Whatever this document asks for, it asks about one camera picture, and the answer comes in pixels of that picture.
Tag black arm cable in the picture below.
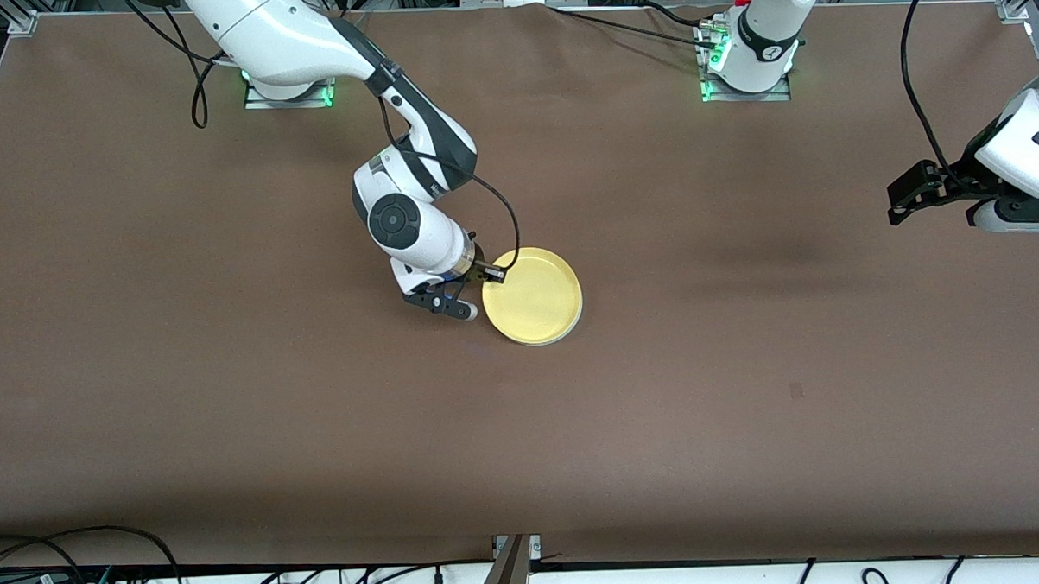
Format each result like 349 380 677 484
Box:
898 0 955 186
120 0 523 290

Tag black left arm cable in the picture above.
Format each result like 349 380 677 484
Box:
898 0 955 186

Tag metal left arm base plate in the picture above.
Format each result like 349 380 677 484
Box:
695 15 793 106

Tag aluminium profile post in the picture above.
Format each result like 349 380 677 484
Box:
471 533 544 584

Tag short black cable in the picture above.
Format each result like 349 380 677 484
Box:
639 0 713 29

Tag brown table cover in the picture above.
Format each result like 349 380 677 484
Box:
0 0 1039 584

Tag long black cable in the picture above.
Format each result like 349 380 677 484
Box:
547 0 730 59

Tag pale green plate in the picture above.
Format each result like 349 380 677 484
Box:
507 296 586 348

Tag black looped cable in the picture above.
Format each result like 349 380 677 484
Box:
0 522 185 584

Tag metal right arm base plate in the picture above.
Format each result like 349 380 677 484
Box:
244 72 338 111

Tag yellow plate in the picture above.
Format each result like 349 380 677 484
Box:
480 245 586 346

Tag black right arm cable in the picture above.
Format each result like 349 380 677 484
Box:
120 0 523 290

